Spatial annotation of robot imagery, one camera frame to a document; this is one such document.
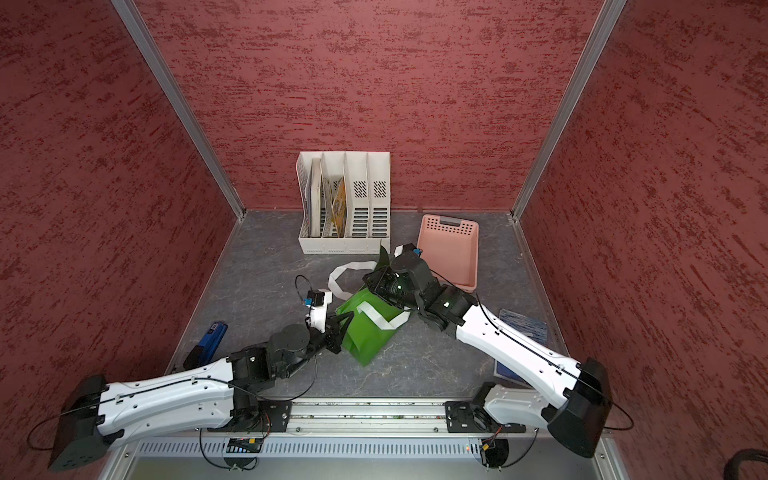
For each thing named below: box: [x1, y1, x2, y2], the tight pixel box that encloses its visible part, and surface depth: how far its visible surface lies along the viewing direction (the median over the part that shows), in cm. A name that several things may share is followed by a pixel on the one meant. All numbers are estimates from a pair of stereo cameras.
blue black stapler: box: [183, 321, 228, 369], surface depth 85 cm
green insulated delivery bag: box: [336, 290, 405, 367], surface depth 75 cm
